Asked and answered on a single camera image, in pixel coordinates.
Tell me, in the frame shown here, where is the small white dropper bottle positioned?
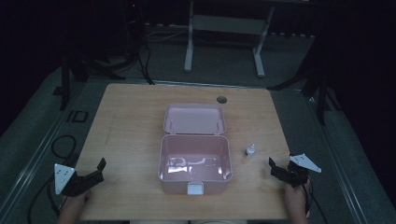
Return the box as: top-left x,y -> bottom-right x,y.
245,143 -> 257,161

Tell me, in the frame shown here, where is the black tripod stand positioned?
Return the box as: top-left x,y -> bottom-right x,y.
51,0 -> 127,112
266,27 -> 343,127

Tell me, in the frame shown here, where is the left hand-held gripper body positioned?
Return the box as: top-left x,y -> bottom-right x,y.
53,162 -> 92,198

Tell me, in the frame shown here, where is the black hanging cable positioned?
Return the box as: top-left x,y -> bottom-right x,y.
135,36 -> 156,86

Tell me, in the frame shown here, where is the person's left hand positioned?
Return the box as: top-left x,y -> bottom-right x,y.
63,189 -> 93,212

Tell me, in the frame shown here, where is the person's right hand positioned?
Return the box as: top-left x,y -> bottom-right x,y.
283,181 -> 313,206

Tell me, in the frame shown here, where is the white metal stand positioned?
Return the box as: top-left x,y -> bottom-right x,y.
183,0 -> 276,79

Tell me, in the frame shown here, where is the black cable loop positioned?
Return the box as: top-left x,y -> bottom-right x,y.
50,134 -> 78,161

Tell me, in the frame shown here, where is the grey metal floor rail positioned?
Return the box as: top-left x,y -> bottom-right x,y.
303,91 -> 370,224
0,102 -> 71,218

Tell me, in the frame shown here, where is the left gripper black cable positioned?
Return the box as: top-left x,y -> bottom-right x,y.
27,174 -> 64,224

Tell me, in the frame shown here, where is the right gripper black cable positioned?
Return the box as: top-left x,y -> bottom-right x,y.
303,176 -> 329,224

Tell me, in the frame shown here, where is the pink plastic box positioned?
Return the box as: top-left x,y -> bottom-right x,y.
157,103 -> 233,196

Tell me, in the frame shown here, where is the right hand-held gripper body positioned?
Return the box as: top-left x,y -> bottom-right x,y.
287,153 -> 322,189

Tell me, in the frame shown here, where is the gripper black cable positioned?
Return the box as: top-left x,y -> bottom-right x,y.
303,176 -> 329,224
27,174 -> 64,224

